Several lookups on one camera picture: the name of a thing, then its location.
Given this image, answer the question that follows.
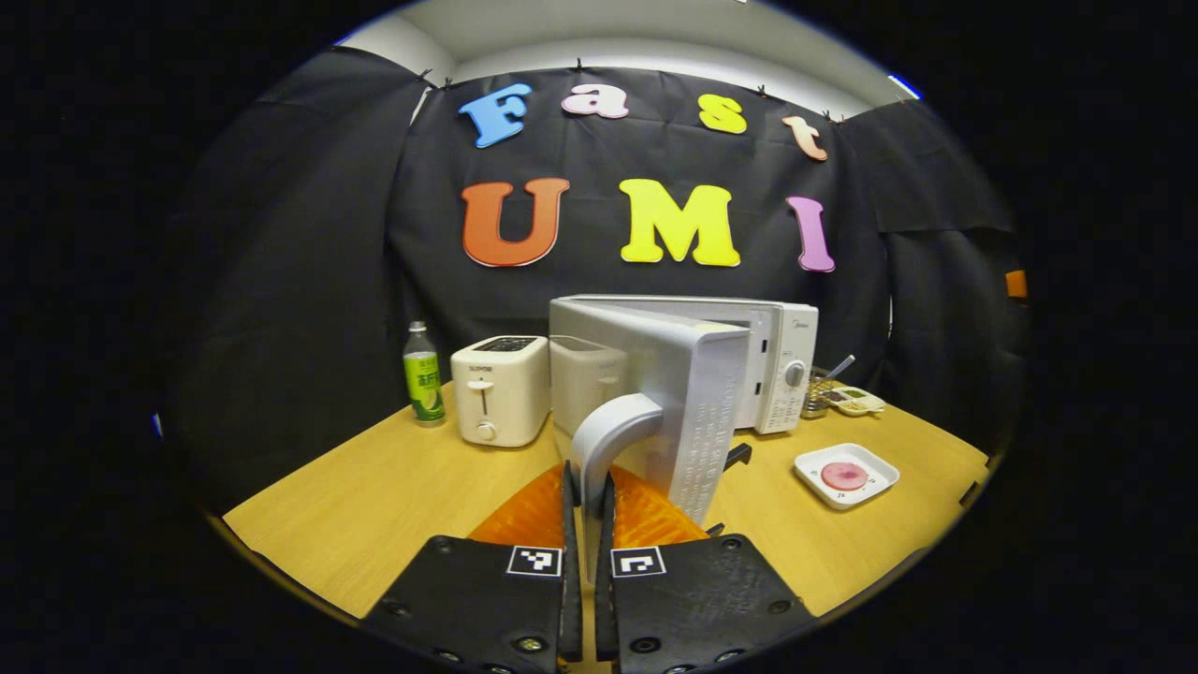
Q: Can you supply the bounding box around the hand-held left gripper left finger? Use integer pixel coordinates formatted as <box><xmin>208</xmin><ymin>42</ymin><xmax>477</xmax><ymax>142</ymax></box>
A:
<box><xmin>360</xmin><ymin>461</ymin><xmax>583</xmax><ymax>674</ymax></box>

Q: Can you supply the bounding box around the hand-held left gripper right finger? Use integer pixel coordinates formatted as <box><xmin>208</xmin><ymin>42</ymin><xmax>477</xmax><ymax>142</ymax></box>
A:
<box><xmin>595</xmin><ymin>465</ymin><xmax>820</xmax><ymax>674</ymax></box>

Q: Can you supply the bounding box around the white square plate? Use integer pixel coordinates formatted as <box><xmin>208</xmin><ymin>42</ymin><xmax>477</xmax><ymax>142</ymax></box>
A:
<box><xmin>794</xmin><ymin>443</ymin><xmax>901</xmax><ymax>511</ymax></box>

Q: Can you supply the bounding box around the white microwave oven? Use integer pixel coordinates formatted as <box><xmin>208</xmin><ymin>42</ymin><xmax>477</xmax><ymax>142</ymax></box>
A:
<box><xmin>548</xmin><ymin>294</ymin><xmax>820</xmax><ymax>536</ymax></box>

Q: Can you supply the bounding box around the white divided grain dish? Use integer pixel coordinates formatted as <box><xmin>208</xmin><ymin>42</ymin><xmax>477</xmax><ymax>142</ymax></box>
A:
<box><xmin>828</xmin><ymin>386</ymin><xmax>886</xmax><ymax>418</ymax></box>

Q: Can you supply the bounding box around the white toaster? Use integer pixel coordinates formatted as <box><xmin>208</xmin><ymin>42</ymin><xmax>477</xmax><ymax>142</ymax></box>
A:
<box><xmin>450</xmin><ymin>335</ymin><xmax>551</xmax><ymax>448</ymax></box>

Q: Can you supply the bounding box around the green label drink bottle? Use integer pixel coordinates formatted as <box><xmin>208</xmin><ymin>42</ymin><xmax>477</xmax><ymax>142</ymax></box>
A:
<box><xmin>402</xmin><ymin>321</ymin><xmax>446</xmax><ymax>428</ymax></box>

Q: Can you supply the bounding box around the black backdrop cloth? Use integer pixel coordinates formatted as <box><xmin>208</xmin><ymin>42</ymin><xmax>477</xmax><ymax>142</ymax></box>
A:
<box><xmin>164</xmin><ymin>47</ymin><xmax>1030</xmax><ymax>516</ymax></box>

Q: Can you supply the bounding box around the metal wire basket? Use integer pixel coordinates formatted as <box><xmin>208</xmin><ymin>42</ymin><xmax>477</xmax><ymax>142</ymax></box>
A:
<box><xmin>802</xmin><ymin>367</ymin><xmax>843</xmax><ymax>419</ymax></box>

